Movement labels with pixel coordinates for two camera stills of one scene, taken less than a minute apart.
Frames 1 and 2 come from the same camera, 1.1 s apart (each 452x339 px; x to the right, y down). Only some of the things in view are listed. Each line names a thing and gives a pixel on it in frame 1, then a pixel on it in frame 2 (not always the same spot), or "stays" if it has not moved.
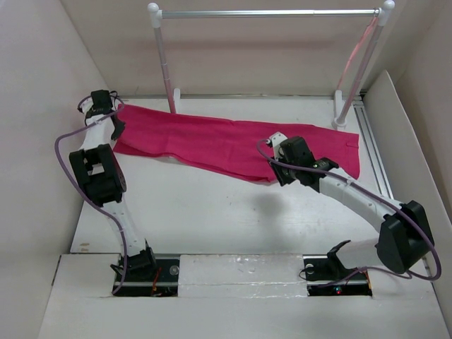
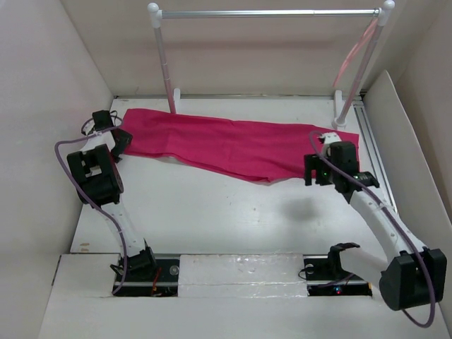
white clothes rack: (341, 111) stays
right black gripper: (282, 179) -> (313, 162)
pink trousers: (231, 147) stays
